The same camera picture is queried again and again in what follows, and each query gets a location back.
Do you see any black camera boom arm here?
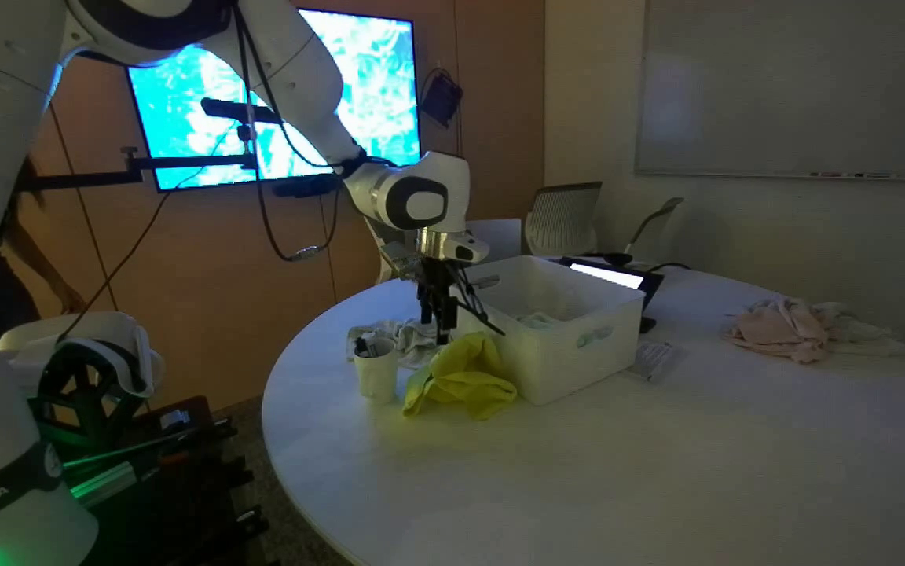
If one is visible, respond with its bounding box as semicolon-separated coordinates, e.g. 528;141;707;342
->
11;94;288;198

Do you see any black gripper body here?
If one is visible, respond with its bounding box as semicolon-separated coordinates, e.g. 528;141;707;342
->
416;258;468;307

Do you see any wall television screen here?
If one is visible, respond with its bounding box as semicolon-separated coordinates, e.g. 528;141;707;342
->
122;5;429;198

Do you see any pale white cloth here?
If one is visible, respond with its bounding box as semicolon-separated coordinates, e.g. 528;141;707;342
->
820;298;905;358

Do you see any white cup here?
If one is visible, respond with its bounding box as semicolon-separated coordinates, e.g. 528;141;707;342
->
348;336;404;405

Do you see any black wall device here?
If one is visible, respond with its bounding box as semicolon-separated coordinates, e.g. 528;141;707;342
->
423;70;468;128

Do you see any white plastic basket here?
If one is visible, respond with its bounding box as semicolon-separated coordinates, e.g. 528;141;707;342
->
455;254;648;405

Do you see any pink cloth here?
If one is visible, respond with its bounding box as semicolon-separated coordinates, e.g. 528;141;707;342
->
730;294;836;368

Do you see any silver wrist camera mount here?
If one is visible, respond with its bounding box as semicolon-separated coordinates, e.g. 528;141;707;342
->
416;226;493;268

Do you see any wall whiteboard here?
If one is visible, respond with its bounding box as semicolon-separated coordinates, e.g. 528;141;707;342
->
636;0;905;190

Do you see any bright yellow cloth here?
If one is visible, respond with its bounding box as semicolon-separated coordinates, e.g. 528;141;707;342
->
399;330;523;420

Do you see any grey mesh office chair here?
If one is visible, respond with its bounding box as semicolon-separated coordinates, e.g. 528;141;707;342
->
523;178;610;261

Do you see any white waffle towel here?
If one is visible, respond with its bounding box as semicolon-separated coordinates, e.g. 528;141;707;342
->
346;320;423;363

